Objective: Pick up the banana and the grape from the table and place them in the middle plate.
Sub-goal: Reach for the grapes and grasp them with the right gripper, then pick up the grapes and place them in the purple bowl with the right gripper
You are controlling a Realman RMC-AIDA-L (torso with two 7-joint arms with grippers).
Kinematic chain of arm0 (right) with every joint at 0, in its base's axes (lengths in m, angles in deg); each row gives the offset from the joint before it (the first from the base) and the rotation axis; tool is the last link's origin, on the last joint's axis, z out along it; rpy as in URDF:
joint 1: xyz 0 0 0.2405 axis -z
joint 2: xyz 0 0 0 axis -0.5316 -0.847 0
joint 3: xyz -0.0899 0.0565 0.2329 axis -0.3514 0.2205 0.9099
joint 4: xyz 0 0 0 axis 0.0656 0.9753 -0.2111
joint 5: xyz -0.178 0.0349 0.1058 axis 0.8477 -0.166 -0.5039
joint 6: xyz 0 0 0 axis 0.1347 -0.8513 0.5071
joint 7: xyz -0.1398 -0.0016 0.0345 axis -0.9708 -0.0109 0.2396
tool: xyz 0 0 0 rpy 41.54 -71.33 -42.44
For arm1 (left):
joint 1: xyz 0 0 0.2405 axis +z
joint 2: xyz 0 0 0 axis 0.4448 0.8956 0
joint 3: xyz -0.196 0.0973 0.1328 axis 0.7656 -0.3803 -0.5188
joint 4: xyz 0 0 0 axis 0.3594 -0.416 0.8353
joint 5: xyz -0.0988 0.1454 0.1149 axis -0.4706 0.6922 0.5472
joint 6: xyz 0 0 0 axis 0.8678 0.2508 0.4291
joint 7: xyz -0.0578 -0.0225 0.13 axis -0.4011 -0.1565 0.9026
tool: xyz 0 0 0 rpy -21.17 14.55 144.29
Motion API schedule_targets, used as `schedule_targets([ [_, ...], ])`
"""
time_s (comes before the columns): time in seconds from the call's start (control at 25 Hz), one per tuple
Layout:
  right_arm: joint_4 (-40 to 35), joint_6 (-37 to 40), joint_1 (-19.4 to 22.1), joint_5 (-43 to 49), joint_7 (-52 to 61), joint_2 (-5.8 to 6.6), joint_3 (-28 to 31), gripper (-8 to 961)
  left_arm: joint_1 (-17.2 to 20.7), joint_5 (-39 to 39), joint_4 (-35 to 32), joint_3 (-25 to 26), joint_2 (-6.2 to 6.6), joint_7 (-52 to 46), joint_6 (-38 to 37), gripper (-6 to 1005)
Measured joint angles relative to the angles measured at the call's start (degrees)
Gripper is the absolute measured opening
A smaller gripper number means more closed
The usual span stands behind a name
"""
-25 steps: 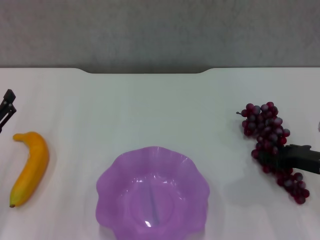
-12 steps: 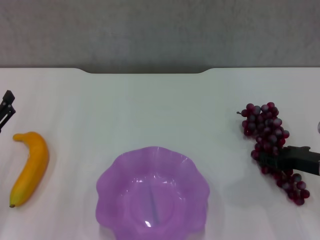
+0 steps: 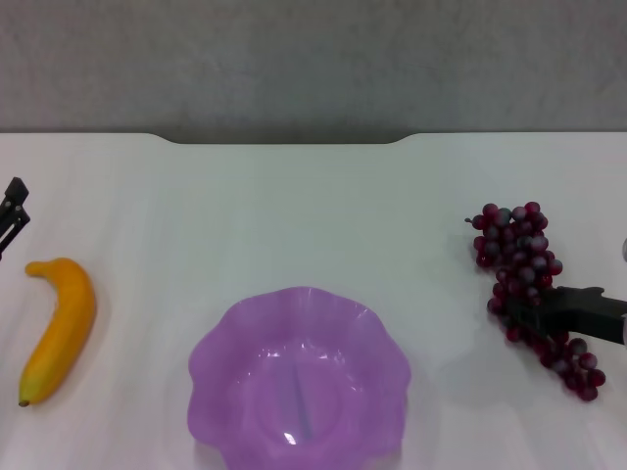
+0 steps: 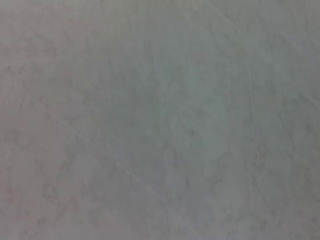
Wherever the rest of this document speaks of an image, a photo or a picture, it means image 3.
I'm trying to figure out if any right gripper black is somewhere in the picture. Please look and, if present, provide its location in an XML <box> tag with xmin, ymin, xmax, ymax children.
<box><xmin>506</xmin><ymin>286</ymin><xmax>627</xmax><ymax>347</ymax></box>

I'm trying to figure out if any dark red grape bunch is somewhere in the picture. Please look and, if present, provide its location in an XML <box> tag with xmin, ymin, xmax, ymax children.
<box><xmin>463</xmin><ymin>201</ymin><xmax>607</xmax><ymax>403</ymax></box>

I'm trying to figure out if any yellow banana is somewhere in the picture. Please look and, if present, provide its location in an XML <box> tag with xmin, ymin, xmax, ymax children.
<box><xmin>18</xmin><ymin>257</ymin><xmax>98</xmax><ymax>408</ymax></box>

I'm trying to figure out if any purple wavy plastic bowl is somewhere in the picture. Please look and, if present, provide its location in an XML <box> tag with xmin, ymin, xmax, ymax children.
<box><xmin>187</xmin><ymin>286</ymin><xmax>411</xmax><ymax>470</ymax></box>

